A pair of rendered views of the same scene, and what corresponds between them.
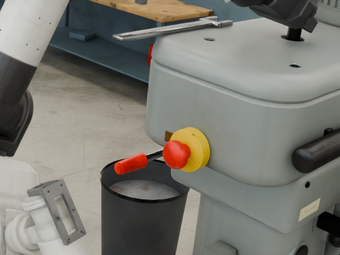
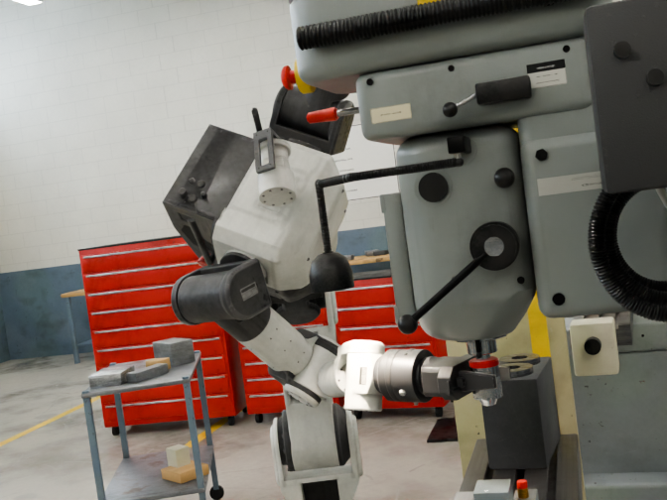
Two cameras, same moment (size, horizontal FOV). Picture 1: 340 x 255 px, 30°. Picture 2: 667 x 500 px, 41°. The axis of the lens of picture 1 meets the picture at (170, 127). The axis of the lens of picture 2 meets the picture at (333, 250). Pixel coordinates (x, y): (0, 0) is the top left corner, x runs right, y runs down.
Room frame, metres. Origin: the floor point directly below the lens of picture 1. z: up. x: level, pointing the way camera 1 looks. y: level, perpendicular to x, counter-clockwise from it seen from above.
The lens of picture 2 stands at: (0.22, -1.36, 1.55)
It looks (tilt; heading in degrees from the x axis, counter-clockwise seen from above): 3 degrees down; 66
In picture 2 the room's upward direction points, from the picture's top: 8 degrees counter-clockwise
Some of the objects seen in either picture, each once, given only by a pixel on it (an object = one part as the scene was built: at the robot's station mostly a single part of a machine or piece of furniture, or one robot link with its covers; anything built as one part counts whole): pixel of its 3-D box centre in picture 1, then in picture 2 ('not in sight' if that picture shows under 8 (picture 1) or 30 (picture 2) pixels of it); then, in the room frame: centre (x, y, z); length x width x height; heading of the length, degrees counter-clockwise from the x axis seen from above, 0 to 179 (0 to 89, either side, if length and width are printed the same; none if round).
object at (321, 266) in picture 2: not in sight; (330, 270); (0.79, -0.04, 1.44); 0.07 x 0.07 x 0.06
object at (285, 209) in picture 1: (285, 153); (477, 96); (1.01, -0.20, 1.68); 0.34 x 0.24 x 0.10; 141
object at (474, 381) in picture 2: not in sight; (476, 382); (0.95, -0.19, 1.24); 0.06 x 0.02 x 0.03; 121
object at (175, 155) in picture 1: (178, 154); (292, 76); (0.78, -0.01, 1.76); 0.04 x 0.03 x 0.04; 51
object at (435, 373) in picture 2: not in sight; (435, 377); (0.93, -0.10, 1.24); 0.13 x 0.12 x 0.10; 31
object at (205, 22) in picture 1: (175, 28); not in sight; (0.94, 0.01, 1.89); 0.24 x 0.04 x 0.01; 141
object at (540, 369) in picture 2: not in sight; (520, 408); (1.31, 0.22, 1.05); 0.22 x 0.12 x 0.20; 44
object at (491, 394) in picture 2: not in sight; (485, 381); (0.98, -0.18, 1.23); 0.05 x 0.05 x 0.05
